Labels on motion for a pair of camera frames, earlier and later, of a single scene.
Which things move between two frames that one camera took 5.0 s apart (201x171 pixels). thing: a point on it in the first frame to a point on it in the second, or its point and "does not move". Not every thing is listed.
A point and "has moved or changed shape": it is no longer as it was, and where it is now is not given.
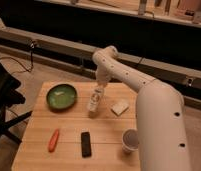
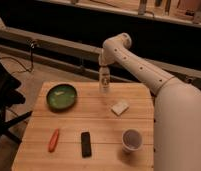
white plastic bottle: (95, 99) has moved or changed shape
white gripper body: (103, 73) to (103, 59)
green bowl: (61, 97) does not move
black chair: (6, 96) does not move
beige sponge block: (119, 108) does not move
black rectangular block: (86, 146) does not move
